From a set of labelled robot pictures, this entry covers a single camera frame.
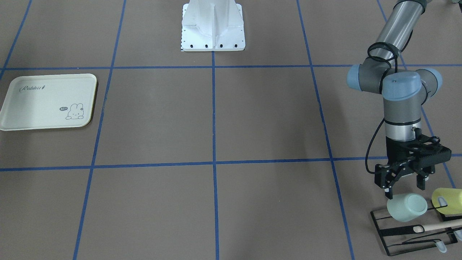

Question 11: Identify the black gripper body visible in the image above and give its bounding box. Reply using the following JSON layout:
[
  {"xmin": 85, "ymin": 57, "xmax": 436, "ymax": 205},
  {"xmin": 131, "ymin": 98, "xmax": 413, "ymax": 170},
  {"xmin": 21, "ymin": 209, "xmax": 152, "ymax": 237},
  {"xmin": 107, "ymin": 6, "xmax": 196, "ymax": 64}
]
[{"xmin": 374, "ymin": 134, "xmax": 452, "ymax": 188}]

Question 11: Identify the green plastic cup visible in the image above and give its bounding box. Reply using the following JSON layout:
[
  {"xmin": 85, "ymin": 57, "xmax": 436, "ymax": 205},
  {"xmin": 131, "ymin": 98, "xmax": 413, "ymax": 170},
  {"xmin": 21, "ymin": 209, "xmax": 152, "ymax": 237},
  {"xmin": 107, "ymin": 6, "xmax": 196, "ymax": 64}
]
[{"xmin": 387, "ymin": 194, "xmax": 428, "ymax": 222}]

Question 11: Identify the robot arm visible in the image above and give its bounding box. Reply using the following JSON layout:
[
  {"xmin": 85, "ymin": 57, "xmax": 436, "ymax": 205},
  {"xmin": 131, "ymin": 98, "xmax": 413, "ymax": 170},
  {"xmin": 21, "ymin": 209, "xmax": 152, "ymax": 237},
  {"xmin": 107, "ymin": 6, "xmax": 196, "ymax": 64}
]
[{"xmin": 346, "ymin": 0, "xmax": 452, "ymax": 199}]

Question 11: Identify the yellow plastic cup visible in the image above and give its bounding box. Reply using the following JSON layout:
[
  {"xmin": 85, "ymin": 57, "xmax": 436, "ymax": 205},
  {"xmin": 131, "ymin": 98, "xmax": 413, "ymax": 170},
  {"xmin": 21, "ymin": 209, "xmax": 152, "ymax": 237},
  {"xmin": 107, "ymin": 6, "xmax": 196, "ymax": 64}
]
[{"xmin": 432, "ymin": 188, "xmax": 462, "ymax": 215}]

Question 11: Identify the cream rabbit tray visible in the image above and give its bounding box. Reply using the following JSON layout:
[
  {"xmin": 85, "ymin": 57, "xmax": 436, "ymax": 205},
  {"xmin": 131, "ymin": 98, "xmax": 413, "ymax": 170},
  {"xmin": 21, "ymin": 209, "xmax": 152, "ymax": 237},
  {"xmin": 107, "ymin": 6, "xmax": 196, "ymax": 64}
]
[{"xmin": 0, "ymin": 73, "xmax": 97, "ymax": 131}]

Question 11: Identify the black wire cup rack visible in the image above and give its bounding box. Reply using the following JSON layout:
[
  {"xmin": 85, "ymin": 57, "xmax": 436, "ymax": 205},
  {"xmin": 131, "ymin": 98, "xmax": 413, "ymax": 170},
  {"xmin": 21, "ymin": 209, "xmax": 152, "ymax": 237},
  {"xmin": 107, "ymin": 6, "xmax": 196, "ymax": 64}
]
[{"xmin": 370, "ymin": 207, "xmax": 461, "ymax": 257}]

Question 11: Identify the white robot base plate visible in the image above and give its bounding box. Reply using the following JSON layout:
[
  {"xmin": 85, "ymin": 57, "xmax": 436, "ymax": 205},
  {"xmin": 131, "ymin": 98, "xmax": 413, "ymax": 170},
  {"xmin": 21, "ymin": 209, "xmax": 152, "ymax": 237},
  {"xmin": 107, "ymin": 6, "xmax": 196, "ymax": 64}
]
[{"xmin": 180, "ymin": 0, "xmax": 246, "ymax": 52}]

